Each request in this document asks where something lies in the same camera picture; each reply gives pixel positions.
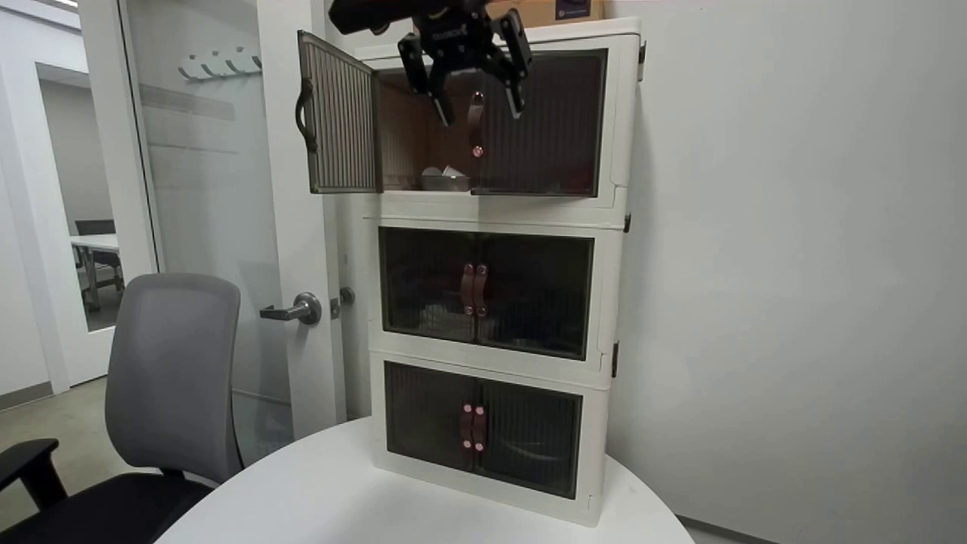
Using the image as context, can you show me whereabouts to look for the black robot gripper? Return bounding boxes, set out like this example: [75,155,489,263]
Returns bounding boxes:
[400,0,530,128]

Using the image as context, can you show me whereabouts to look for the cabinet door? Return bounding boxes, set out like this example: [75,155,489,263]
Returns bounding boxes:
[470,49,608,196]
[297,31,376,193]

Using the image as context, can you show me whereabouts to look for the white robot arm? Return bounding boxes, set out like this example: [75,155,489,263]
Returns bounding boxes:
[328,0,530,123]

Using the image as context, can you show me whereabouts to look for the cardboard box on cabinet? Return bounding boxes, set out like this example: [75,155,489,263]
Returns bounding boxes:
[485,0,609,28]

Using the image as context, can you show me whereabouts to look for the white three-tier storage cabinet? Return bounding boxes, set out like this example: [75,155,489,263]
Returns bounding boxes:
[358,15,648,530]

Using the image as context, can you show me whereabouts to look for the white door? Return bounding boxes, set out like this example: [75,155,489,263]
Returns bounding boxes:
[255,0,344,439]

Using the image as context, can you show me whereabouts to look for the background desk and chairs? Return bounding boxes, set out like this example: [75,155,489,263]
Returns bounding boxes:
[69,217,125,311]

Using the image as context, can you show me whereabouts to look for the grey office chair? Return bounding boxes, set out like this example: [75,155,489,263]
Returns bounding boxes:
[0,272,241,544]

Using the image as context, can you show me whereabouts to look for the wall coat hooks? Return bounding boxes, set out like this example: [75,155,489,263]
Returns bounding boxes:
[177,44,264,84]

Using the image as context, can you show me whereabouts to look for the silver door lever handle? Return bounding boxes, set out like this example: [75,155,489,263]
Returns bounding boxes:
[264,294,323,325]

